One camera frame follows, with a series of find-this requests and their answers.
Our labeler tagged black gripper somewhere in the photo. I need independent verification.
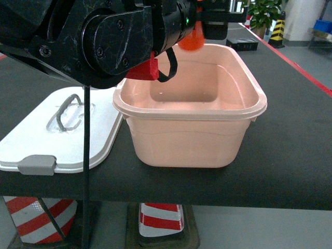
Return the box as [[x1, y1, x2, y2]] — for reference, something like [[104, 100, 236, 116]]
[[198, 1, 246, 40]]

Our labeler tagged orange cylindrical capacitor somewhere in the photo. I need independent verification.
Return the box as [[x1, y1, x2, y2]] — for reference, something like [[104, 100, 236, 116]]
[[178, 21, 205, 52]]

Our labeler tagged pink plastic box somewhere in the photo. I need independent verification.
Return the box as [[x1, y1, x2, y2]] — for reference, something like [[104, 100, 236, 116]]
[[113, 44, 268, 168]]

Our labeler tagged white box lid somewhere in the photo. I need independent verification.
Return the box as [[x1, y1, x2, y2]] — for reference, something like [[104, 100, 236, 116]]
[[1, 87, 122, 175]]

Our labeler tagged black device on table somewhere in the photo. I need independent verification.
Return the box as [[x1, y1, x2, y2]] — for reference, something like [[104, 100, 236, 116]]
[[226, 38, 258, 51]]

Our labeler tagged green potted plant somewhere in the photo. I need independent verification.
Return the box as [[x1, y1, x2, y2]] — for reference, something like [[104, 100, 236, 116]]
[[247, 0, 282, 30]]

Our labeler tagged yellow black traffic cone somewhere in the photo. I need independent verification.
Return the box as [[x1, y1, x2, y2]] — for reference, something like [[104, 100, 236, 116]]
[[268, 11, 286, 49]]

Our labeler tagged black table mat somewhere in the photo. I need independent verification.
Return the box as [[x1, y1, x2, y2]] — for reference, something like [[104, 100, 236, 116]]
[[0, 22, 332, 211]]

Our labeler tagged red white cone middle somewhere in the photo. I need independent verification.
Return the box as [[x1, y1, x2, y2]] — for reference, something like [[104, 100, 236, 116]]
[[125, 203, 200, 248]]

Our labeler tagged large red white bollard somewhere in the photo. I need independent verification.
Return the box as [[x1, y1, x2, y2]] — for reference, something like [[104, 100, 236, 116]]
[[3, 196, 78, 244]]

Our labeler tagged red mount block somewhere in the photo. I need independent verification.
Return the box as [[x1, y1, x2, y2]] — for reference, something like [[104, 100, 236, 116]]
[[126, 52, 159, 80]]

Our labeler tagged black cable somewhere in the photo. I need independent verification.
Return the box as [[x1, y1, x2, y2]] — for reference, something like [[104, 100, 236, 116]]
[[81, 46, 178, 249]]

